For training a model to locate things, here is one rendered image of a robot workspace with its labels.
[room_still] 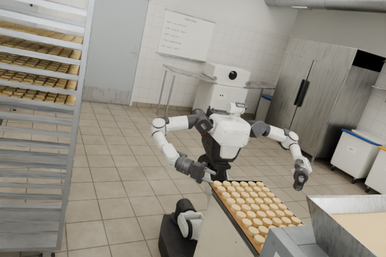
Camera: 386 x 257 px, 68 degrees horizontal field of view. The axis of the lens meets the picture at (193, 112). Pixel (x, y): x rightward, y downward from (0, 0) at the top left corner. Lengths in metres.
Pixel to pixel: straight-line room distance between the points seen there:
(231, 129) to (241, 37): 4.88
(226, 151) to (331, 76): 3.68
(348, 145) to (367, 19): 2.41
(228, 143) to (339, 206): 0.93
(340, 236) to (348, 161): 4.43
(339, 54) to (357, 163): 1.78
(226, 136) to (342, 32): 5.03
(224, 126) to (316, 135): 3.69
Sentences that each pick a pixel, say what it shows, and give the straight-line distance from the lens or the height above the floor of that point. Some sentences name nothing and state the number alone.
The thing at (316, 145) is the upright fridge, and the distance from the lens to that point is 5.43.
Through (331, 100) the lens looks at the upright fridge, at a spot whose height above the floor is 1.17.
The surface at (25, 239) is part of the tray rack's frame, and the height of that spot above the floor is 0.15.
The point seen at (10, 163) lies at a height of 0.51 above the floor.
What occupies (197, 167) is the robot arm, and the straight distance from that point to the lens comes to 1.55.
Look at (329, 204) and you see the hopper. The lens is 1.13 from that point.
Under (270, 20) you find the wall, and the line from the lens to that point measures 7.04.
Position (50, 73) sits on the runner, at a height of 1.32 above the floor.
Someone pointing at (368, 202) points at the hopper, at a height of 1.30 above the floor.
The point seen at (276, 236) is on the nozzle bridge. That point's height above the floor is 1.18.
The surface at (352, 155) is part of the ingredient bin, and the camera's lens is 5.36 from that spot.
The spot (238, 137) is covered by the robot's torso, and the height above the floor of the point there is 1.15.
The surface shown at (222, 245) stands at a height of 0.68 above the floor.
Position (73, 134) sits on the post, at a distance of 1.87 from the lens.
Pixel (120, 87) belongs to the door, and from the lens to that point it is 5.79.
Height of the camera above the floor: 1.74
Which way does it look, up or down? 16 degrees down
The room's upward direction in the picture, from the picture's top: 14 degrees clockwise
